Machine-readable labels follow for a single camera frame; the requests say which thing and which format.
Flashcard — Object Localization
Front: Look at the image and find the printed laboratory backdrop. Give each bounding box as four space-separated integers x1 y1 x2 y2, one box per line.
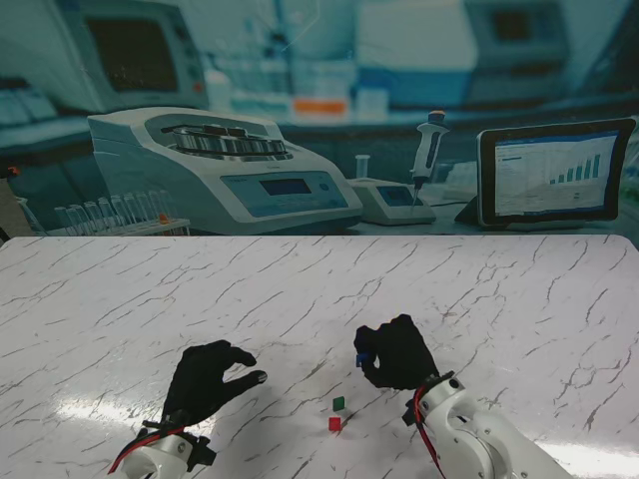
0 0 639 239

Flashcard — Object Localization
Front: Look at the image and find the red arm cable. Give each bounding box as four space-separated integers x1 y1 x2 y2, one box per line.
411 388 445 470
108 427 185 475

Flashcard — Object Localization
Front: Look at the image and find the red left arm cable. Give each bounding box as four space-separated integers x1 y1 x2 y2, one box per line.
108 427 185 475

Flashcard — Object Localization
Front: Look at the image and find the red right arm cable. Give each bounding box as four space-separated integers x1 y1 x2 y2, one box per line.
411 388 445 470

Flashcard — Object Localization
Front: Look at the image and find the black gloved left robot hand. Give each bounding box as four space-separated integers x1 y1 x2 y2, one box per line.
163 339 272 426

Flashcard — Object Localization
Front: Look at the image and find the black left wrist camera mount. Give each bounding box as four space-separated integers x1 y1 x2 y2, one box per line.
187 434 219 471

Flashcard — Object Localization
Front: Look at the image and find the grey post with orange cap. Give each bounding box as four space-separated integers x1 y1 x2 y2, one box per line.
0 166 24 239

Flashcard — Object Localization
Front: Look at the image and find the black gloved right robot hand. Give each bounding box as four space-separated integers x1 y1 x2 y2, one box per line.
352 313 442 392

